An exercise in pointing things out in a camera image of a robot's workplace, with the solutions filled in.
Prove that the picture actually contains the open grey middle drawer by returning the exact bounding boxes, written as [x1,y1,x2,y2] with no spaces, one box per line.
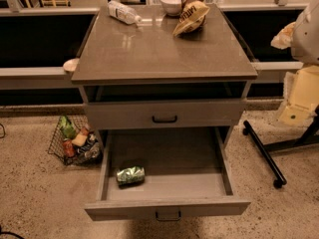
[85,127,250,221]

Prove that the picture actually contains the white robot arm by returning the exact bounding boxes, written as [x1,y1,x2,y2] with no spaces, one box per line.
[271,0,319,125]

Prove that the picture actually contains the red can in basket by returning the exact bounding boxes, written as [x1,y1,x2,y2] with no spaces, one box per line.
[63,138,75,157]

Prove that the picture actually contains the green chip bag in basket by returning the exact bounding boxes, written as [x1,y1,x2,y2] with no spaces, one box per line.
[58,116,77,139]

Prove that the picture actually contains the yellow chip bag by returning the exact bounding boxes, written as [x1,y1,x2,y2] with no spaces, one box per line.
[172,0,210,36]

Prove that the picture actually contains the closed grey top drawer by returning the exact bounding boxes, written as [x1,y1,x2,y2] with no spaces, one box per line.
[84,100,245,129]

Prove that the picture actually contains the dark blue snack bag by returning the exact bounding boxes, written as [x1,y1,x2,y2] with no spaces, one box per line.
[77,133,100,162]

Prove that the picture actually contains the yellow packet in basket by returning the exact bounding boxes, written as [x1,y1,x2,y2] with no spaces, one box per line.
[72,126,89,146]

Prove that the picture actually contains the black wire basket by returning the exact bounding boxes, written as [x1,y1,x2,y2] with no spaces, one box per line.
[48,116,102,165]

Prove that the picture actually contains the grey drawer cabinet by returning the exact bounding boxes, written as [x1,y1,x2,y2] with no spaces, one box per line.
[72,6,257,140]

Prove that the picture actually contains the black cable on floor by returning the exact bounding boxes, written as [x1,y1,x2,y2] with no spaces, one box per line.
[0,225,26,239]

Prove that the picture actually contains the white ceramic bowl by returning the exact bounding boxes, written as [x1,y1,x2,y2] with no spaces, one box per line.
[160,0,181,16]

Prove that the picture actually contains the clear plastic water bottle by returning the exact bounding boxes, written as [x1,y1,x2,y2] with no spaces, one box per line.
[108,1,142,25]

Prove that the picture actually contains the black wheeled stand base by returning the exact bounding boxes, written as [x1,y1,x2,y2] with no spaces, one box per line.
[242,108,319,189]

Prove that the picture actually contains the small round beige disc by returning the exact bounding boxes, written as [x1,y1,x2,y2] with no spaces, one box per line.
[63,58,79,72]

